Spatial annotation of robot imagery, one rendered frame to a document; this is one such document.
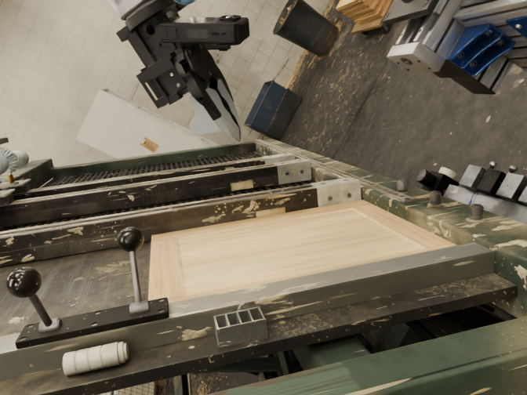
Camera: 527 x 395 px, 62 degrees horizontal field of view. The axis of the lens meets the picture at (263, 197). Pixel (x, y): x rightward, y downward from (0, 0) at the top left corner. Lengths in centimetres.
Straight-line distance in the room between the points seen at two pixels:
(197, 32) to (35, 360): 48
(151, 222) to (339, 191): 49
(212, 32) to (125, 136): 429
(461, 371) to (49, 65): 614
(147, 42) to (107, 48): 562
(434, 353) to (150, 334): 37
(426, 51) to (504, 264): 60
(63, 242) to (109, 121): 377
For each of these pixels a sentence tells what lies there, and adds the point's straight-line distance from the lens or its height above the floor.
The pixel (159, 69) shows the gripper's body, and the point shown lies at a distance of 61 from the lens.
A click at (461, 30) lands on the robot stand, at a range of 126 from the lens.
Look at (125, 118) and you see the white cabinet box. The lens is 483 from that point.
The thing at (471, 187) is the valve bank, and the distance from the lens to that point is 114.
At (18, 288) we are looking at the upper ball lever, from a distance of 60.
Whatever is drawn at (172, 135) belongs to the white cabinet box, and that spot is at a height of 119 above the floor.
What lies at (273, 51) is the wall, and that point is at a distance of 638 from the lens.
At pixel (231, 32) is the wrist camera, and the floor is 144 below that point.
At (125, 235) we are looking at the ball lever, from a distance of 67.
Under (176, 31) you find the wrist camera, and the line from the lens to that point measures 60.
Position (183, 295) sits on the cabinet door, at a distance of 76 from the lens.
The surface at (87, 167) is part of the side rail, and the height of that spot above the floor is 166.
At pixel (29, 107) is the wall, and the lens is 644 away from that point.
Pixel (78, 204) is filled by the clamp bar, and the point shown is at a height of 157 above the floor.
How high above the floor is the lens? 148
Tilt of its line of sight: 17 degrees down
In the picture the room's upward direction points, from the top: 64 degrees counter-clockwise
